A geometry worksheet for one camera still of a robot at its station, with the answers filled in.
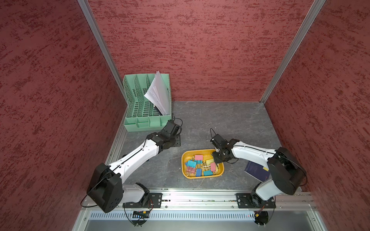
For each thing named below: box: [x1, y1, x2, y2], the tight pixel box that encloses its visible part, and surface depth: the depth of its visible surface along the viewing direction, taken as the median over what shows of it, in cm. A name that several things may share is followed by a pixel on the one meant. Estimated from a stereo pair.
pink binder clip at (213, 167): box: [210, 161, 217, 172], surface depth 85 cm
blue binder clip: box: [195, 168, 202, 177], surface depth 84 cm
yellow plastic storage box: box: [181, 148, 225, 179], surface depth 86 cm
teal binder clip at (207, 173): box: [203, 170, 213, 177], surface depth 85 cm
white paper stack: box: [144, 70, 171, 116], surface depth 96 cm
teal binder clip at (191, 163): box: [186, 160, 197, 168], surface depth 85 cm
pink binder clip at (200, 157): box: [194, 154, 204, 161], surface depth 89 cm
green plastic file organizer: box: [122, 72, 172, 132], surface depth 103 cm
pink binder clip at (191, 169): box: [186, 166, 197, 174], surface depth 84 cm
